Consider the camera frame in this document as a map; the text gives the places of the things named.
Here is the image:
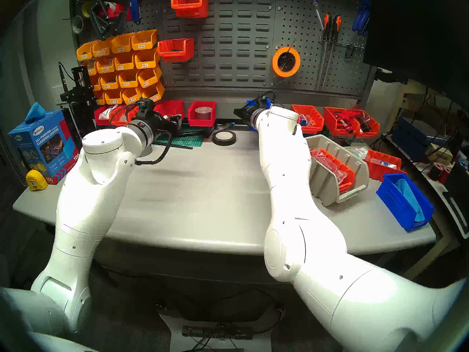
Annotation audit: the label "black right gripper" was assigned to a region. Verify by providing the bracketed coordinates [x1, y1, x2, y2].
[233, 105, 259, 128]

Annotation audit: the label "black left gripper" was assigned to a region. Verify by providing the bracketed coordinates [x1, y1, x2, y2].
[153, 111, 183, 135]

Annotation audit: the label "large blue storage bin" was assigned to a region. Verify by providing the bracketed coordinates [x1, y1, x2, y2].
[245, 99, 262, 132]

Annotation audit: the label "red bin holding tape roll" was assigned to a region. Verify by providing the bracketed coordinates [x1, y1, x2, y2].
[188, 100, 217, 127]

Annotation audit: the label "clear bag of red parts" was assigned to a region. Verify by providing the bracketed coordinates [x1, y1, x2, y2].
[314, 151, 348, 183]

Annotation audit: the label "orange bin holding plastic bag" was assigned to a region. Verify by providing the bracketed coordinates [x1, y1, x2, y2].
[310, 149, 357, 194]

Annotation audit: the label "large grey storage bin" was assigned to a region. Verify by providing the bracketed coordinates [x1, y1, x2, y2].
[305, 134, 370, 208]

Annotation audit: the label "red bin with card pack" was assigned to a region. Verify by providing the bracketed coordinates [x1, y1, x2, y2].
[155, 100, 184, 117]

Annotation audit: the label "green cutting mat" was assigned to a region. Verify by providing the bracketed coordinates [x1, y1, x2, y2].
[162, 125, 210, 147]

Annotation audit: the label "black tape roll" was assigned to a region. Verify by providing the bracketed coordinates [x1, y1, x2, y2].
[213, 130, 237, 147]

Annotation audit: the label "yellow bin labelled M4-0.7 HEX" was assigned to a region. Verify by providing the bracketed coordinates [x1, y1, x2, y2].
[142, 82, 166, 103]

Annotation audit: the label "yellow bin labelled M3-6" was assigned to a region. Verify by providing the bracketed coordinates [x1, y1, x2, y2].
[137, 66, 163, 89]

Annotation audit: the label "yellow bin labelled M2.5-5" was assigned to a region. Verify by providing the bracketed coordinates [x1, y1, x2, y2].
[121, 87, 144, 106]

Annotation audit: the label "red bin with clear bag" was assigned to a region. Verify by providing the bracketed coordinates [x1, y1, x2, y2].
[109, 105, 132, 129]

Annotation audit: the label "orange masking tape roll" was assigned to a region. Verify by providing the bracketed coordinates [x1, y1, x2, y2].
[272, 46, 302, 78]

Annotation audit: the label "yellow bin labelled M3-8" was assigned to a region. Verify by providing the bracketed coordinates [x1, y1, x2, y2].
[118, 69, 141, 89]

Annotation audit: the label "yellow bin labelled M3-4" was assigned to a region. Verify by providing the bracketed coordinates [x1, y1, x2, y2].
[134, 48, 161, 70]

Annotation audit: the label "red bin with white bag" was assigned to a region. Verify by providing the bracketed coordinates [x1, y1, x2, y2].
[94, 106, 111, 127]

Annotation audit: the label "yellow bin labelled M3-12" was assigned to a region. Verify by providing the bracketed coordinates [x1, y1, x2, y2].
[99, 73, 119, 91]

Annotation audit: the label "grey pegboard with hand tools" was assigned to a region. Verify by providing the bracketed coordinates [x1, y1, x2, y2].
[270, 0, 374, 97]

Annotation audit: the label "yellow bin labelled M4-6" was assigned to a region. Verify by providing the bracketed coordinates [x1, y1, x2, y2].
[113, 52, 137, 72]

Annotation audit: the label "orange bin with glue bottles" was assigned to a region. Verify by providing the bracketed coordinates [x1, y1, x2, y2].
[292, 104, 325, 134]

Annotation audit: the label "yellow bin labelled M3X6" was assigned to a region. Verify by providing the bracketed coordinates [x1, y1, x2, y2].
[130, 29, 158, 51]

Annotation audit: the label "yellow bin labelled M4X4X6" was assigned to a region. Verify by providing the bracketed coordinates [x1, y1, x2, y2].
[96, 55, 116, 74]

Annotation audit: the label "black metal stand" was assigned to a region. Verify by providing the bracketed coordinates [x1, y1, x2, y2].
[60, 66, 100, 152]

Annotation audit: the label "yellow bin labelled M3X8 BAD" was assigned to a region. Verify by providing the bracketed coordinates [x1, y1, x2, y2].
[92, 38, 114, 58]

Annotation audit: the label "grey pegboard with yellow bins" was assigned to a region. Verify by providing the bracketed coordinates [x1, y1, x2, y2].
[70, 0, 166, 99]

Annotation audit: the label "clear packet with green print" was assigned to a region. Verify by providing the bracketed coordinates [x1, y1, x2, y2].
[346, 144, 370, 158]

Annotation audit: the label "blue cleaning cloths box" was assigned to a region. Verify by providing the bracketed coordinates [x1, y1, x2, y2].
[8, 110, 79, 186]

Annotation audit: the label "metal hook rack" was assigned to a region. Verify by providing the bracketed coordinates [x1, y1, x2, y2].
[320, 36, 366, 51]

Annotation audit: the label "blue cloth in box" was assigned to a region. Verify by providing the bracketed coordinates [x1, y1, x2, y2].
[25, 102, 46, 124]

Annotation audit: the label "orange bin with blue card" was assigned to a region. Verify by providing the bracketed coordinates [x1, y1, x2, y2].
[365, 150, 407, 182]

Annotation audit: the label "yellow tape measure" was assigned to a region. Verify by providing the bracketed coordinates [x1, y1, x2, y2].
[25, 169, 48, 191]

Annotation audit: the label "blue spring clamps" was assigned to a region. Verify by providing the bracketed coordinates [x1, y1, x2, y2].
[352, 0, 372, 36]

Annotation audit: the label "dark blue storage crate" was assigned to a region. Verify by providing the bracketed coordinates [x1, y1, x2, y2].
[391, 117, 427, 154]

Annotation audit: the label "blue bin holding cloth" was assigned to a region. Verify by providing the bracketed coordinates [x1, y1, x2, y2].
[376, 173, 435, 232]

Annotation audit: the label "black monitor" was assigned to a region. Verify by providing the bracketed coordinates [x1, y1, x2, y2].
[363, 0, 469, 110]

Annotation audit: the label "blue microfibre cloth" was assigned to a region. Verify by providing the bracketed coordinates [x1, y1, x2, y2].
[395, 178, 426, 223]

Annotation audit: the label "red thread spool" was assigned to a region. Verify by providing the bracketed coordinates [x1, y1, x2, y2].
[428, 162, 453, 185]

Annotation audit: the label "small cardboard box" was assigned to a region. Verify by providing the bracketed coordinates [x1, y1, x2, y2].
[427, 143, 455, 165]

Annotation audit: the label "black power strip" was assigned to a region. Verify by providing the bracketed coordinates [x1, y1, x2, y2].
[182, 325, 253, 340]

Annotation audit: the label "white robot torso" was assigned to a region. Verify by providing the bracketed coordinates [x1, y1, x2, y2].
[26, 331, 99, 352]

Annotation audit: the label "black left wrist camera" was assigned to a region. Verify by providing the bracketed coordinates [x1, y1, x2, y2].
[136, 97, 156, 118]

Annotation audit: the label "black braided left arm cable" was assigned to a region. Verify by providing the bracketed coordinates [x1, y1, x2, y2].
[135, 131, 173, 165]

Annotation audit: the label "orange wall bin with contents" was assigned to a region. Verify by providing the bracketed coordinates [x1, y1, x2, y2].
[158, 38, 195, 63]

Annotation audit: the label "grey louvered wall panel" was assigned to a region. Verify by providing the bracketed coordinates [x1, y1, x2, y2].
[160, 0, 277, 91]

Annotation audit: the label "metal wire peg hook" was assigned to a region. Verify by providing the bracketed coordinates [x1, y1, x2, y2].
[281, 36, 298, 70]

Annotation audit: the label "empty orange wall bin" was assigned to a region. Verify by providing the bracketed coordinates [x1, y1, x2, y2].
[171, 0, 210, 18]

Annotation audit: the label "black probe with cable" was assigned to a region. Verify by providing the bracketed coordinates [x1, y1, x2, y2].
[58, 62, 71, 95]

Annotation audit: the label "flat file orange handle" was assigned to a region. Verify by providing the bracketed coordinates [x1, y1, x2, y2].
[316, 12, 332, 89]

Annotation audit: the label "round file orange handle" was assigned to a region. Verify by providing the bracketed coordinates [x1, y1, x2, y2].
[322, 15, 343, 88]

